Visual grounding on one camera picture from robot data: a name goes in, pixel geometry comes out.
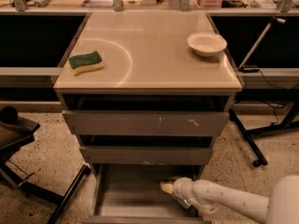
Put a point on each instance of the grey middle drawer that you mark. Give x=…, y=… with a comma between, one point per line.
x=147, y=155

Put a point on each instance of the grey top drawer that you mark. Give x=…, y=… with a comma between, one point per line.
x=149, y=123

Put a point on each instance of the black stand right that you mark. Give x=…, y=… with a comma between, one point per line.
x=289, y=123

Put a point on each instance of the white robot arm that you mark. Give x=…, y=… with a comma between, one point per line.
x=281, y=207

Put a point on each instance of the black stand left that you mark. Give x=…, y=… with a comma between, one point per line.
x=52, y=161

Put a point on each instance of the silver redbull can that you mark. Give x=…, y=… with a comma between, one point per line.
x=184, y=203

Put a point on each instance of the white ceramic bowl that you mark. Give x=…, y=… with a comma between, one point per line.
x=206, y=44

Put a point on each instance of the green yellow sponge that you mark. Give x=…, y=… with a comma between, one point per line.
x=86, y=63

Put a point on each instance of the grey open bottom drawer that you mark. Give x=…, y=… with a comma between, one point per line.
x=131, y=194

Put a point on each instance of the black stand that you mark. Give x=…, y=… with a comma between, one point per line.
x=52, y=161
x=289, y=123

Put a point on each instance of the grey drawer cabinet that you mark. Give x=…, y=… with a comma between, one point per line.
x=148, y=66

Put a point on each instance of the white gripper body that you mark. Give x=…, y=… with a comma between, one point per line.
x=182, y=188

